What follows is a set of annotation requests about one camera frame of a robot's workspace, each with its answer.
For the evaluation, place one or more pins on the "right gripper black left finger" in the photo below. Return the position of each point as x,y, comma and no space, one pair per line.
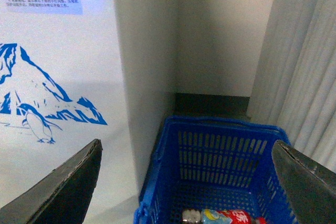
64,195

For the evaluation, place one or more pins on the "red label drink bottle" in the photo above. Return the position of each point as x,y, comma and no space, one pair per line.
220,217

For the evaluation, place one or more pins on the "blue plastic shopping basket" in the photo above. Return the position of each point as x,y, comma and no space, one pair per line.
215,163

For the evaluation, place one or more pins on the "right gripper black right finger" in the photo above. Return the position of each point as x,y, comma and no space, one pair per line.
309,186

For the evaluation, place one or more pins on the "white chest freezer blue rim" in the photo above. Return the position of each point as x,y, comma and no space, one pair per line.
61,87

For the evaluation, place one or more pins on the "white vertical blinds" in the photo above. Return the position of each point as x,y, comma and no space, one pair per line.
294,87

